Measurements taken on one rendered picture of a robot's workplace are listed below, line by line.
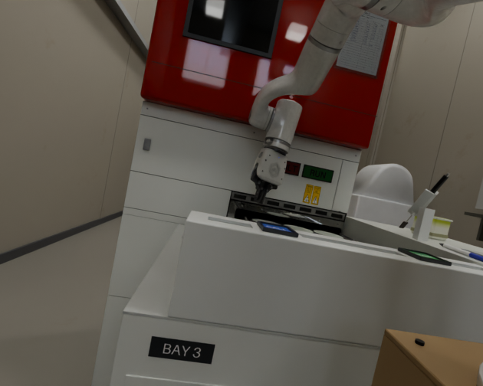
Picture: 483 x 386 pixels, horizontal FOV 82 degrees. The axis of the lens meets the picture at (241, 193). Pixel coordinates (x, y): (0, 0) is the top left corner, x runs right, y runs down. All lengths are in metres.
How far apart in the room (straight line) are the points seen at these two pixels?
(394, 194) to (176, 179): 3.39
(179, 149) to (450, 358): 0.89
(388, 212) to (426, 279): 3.50
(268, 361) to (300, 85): 0.65
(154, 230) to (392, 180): 3.41
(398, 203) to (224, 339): 3.73
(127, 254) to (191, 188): 0.33
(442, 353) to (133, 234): 0.93
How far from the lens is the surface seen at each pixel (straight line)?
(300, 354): 0.49
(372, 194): 3.94
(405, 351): 0.33
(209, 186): 1.01
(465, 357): 0.37
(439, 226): 1.03
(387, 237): 0.91
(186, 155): 1.01
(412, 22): 0.66
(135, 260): 1.09
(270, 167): 0.86
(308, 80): 0.81
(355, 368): 0.53
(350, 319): 0.49
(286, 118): 0.89
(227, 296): 0.42
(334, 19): 0.77
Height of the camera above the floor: 1.03
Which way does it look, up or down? 3 degrees down
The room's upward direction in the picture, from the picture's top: 12 degrees clockwise
